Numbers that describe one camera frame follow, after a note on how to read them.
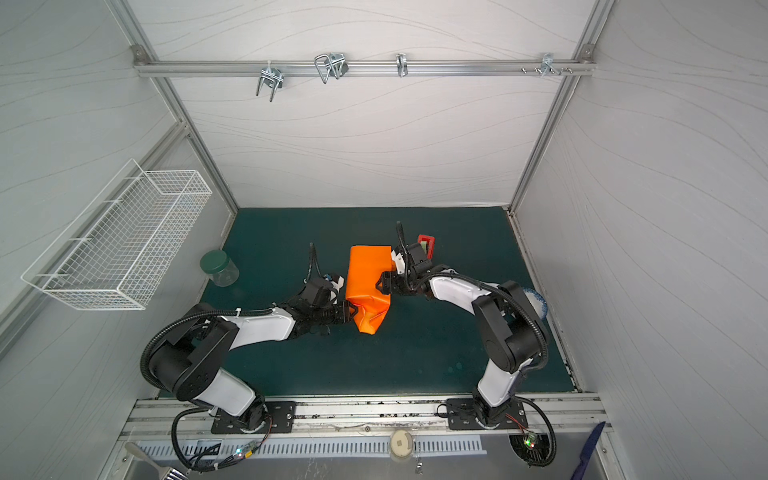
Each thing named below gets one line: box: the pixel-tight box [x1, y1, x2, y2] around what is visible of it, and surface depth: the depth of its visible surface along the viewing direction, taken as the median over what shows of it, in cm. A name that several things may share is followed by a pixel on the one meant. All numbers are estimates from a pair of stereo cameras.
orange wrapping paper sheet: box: [346, 245, 393, 335], surface depth 91 cm
